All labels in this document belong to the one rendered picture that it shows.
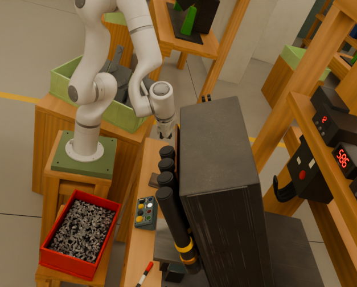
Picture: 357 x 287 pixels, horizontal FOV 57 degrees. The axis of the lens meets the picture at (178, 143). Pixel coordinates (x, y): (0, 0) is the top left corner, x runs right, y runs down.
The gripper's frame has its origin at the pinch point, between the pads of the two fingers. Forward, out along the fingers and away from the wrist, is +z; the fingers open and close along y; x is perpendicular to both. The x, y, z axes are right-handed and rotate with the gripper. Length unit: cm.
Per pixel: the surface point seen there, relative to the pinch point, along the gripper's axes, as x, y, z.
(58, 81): 90, 19, 31
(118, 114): 49, 19, 41
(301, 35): 7, 651, 491
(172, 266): -27, -47, 2
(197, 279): -37, -46, 15
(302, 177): -56, -3, -17
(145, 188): 3.8, -19.5, 24.0
